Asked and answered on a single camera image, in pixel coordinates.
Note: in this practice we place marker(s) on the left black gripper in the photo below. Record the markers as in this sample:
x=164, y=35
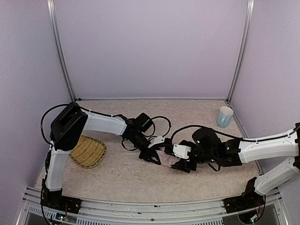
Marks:
x=147, y=150

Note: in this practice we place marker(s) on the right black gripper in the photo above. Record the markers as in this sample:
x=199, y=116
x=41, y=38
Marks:
x=187, y=162

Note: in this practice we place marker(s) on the pink and black folding umbrella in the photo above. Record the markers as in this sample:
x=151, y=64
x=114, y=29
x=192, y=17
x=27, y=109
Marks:
x=166, y=159

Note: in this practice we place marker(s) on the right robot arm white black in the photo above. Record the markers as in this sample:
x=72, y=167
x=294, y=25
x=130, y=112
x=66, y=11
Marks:
x=207, y=148

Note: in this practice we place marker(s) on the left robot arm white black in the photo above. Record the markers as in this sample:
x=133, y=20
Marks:
x=68, y=126

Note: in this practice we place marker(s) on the woven bamboo tray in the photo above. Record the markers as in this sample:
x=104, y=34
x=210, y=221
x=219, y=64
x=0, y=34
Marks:
x=88, y=152

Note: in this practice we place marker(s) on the light blue paper cup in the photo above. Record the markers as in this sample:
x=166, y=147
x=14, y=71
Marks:
x=224, y=116

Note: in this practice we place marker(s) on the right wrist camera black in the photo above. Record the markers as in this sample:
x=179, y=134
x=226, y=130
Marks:
x=180, y=151

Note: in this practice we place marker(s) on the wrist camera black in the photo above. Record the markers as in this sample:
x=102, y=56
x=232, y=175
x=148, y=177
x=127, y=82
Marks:
x=158, y=141
x=180, y=151

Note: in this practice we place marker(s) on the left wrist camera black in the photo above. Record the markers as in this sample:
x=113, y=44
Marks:
x=158, y=141

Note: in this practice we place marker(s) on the aluminium front rail frame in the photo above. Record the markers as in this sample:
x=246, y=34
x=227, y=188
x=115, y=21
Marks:
x=101, y=212

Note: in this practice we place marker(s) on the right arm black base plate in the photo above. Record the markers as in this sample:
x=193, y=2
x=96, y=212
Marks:
x=242, y=202

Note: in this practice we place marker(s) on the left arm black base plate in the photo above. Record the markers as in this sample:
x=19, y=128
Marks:
x=57, y=201

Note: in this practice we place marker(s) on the right aluminium corner post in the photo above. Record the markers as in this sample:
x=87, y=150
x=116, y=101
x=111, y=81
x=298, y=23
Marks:
x=242, y=50

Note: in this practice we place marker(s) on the aluminium corner post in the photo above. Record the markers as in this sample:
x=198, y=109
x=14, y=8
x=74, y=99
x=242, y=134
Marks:
x=242, y=50
x=59, y=49

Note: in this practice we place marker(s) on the left aluminium corner post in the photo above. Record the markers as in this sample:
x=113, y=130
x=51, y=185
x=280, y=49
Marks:
x=59, y=49

